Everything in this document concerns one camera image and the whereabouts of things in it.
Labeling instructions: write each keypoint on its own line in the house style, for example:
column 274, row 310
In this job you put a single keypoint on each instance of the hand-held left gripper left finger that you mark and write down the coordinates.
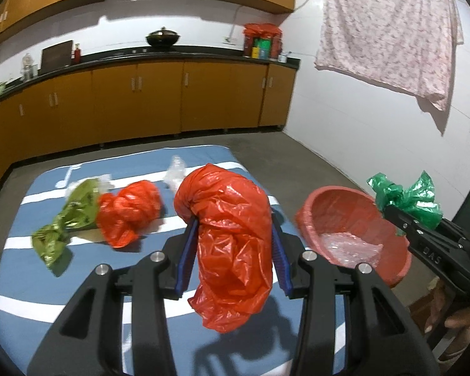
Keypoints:
column 188, row 258

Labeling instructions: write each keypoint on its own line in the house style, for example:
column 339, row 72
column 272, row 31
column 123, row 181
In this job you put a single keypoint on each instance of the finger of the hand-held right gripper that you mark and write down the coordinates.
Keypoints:
column 401, row 221

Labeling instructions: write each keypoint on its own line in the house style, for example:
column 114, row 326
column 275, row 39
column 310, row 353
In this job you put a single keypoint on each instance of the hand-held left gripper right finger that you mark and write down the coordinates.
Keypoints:
column 280, row 258

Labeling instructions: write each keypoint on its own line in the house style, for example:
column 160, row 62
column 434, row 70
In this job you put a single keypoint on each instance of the dark green plastic bag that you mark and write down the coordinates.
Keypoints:
column 419, row 199

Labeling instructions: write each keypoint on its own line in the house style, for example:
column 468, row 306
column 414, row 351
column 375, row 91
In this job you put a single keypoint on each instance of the large red plastic bag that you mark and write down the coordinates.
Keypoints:
column 231, row 243

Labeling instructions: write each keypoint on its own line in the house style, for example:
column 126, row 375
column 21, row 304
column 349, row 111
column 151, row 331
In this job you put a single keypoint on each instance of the red plastic mesh basket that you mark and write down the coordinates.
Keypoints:
column 348, row 211

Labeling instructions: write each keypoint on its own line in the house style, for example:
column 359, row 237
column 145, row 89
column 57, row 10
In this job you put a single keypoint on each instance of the clear bubble wrap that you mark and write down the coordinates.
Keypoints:
column 348, row 248

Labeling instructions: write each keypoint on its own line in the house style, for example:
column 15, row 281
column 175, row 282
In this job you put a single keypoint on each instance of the person's right hand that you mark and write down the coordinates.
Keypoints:
column 434, row 309

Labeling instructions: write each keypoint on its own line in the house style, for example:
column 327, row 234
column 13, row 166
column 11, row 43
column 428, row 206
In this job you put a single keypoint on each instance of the small red plastic bag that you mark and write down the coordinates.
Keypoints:
column 129, row 211

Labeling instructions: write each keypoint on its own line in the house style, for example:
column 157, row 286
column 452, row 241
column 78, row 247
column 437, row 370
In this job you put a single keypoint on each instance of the crumpled clear plastic bag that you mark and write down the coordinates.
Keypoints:
column 105, row 182
column 175, row 172

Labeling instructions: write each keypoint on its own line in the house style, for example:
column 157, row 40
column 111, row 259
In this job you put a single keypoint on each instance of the olive green plastic wrapper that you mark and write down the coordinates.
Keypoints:
column 68, row 219

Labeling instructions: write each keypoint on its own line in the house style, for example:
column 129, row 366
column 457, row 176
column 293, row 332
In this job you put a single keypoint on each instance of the blue striped tablecloth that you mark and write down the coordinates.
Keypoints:
column 43, row 290

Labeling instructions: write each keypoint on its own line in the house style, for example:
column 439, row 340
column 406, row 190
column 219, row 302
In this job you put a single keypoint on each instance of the wooden lower kitchen cabinets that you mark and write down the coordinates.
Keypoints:
column 141, row 102

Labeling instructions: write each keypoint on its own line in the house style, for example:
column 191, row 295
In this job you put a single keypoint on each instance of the pink floral hanging sheet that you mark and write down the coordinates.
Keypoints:
column 387, row 27

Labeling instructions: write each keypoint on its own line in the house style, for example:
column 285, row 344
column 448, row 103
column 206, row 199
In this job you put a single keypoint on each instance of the white mug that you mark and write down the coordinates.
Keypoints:
column 283, row 58

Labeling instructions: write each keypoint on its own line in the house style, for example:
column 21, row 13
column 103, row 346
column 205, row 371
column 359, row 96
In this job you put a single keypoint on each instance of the black kitchen countertop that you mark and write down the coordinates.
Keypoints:
column 203, row 51

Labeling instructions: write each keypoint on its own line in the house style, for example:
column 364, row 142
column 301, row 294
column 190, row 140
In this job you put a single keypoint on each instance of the green box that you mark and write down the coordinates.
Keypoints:
column 264, row 49

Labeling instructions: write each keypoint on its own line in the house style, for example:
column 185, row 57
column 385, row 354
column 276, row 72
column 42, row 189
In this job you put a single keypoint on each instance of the black wok with lid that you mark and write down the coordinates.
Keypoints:
column 163, row 39

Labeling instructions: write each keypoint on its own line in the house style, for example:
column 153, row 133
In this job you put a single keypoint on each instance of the red bag over containers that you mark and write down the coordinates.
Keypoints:
column 262, row 31

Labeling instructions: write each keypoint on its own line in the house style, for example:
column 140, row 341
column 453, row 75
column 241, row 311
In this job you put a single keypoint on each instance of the red bottle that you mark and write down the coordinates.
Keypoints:
column 77, row 54

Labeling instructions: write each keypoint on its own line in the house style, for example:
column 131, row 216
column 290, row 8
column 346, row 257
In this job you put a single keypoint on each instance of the dark cutting board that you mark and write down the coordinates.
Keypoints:
column 56, row 55

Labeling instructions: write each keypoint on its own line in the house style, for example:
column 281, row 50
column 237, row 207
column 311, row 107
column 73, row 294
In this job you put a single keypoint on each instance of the clear glass jar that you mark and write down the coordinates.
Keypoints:
column 28, row 66

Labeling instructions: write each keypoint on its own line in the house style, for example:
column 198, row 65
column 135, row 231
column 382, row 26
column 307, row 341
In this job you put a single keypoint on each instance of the white wall socket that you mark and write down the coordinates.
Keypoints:
column 230, row 40

